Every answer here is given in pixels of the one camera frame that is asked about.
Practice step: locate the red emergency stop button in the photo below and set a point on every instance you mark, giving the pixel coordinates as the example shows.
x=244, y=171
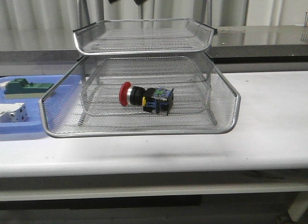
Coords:
x=157, y=100

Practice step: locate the green and white terminal block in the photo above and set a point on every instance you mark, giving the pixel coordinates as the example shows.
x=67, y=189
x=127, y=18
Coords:
x=21, y=88

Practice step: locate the silver mesh tray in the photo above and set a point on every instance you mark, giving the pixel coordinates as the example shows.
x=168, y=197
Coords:
x=102, y=100
x=144, y=38
x=154, y=71

